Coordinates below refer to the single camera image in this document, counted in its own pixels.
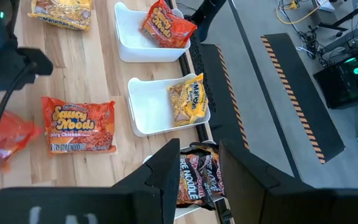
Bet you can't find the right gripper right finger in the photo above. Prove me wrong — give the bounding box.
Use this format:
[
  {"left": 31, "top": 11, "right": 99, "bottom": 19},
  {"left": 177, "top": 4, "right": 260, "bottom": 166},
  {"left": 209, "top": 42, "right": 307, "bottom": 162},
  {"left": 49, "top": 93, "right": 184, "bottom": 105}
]
[{"left": 218, "top": 139, "right": 318, "bottom": 224}]

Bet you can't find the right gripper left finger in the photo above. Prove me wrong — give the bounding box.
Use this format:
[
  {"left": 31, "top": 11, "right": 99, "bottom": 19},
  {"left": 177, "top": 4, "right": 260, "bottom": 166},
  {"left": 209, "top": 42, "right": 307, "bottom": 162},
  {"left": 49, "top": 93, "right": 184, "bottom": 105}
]
[{"left": 112, "top": 138, "right": 181, "bottom": 224}]

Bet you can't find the black Fire Noodle pack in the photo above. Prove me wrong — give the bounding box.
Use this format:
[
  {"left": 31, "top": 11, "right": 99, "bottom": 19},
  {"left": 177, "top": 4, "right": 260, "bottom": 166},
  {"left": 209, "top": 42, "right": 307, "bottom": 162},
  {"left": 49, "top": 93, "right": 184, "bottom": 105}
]
[
  {"left": 176, "top": 148, "right": 216, "bottom": 211},
  {"left": 190, "top": 142, "right": 226, "bottom": 197}
]

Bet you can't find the orange Saucy Noods pack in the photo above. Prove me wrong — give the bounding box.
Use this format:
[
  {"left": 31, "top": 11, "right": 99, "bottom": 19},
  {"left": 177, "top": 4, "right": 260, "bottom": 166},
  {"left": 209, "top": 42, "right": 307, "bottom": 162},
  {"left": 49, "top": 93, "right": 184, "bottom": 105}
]
[
  {"left": 0, "top": 96, "right": 45, "bottom": 172},
  {"left": 41, "top": 96, "right": 117, "bottom": 156},
  {"left": 140, "top": 0, "right": 198, "bottom": 50}
]

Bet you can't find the yellow Maruchan ramen pack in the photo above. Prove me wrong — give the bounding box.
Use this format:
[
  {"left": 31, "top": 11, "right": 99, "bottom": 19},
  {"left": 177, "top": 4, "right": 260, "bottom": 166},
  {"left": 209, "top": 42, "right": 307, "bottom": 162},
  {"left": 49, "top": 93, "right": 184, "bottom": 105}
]
[
  {"left": 167, "top": 72, "right": 209, "bottom": 128},
  {"left": 27, "top": 0, "right": 93, "bottom": 32}
]

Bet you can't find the white plastic bin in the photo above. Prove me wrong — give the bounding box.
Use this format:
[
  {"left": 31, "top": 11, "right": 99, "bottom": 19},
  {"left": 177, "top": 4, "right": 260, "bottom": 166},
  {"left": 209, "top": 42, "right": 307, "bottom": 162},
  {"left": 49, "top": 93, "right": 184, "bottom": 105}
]
[
  {"left": 126, "top": 73, "right": 212, "bottom": 138},
  {"left": 113, "top": 1, "right": 192, "bottom": 63},
  {"left": 143, "top": 139, "right": 228, "bottom": 220}
]

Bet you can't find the black striped-edge floor mat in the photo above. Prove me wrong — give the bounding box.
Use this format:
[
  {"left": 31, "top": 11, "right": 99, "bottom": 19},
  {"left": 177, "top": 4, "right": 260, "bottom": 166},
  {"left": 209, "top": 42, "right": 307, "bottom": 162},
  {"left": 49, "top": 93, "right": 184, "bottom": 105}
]
[
  {"left": 188, "top": 32, "right": 250, "bottom": 151},
  {"left": 260, "top": 32, "right": 347, "bottom": 165}
]

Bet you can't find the black computer tower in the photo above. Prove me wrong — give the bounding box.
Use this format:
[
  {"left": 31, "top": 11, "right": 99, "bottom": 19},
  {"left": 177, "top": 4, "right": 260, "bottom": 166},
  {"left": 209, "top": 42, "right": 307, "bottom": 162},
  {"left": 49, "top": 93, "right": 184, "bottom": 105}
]
[{"left": 312, "top": 51, "right": 358, "bottom": 110}]

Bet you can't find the black cable bundle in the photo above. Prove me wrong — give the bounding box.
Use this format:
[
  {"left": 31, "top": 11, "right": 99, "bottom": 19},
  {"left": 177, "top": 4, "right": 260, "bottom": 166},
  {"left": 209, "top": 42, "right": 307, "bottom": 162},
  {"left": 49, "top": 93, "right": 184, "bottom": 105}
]
[{"left": 293, "top": 27, "right": 332, "bottom": 68}]

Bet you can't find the black camera stand pole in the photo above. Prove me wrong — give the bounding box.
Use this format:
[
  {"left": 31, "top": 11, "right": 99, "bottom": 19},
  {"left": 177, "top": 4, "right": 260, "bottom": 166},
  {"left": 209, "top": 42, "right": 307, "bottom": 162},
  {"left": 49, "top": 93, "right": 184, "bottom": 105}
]
[{"left": 191, "top": 0, "right": 227, "bottom": 44}]

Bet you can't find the yellow cable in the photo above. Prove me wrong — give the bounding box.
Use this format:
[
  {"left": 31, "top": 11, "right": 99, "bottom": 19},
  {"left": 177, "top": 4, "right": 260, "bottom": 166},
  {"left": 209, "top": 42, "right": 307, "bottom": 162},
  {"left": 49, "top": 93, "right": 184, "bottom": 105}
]
[{"left": 275, "top": 0, "right": 323, "bottom": 26}]

